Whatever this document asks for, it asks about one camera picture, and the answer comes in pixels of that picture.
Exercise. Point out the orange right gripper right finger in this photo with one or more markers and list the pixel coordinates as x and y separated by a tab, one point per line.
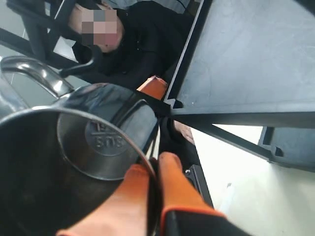
183	212

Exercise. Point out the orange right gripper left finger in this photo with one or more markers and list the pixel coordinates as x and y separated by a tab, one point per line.
127	212

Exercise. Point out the shiny stainless steel mug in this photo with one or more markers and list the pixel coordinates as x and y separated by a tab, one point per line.
63	151

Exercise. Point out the black two-tier rack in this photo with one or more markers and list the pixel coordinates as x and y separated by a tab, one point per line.
246	74

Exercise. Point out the person in black clothes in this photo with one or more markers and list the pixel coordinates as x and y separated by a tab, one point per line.
142	41

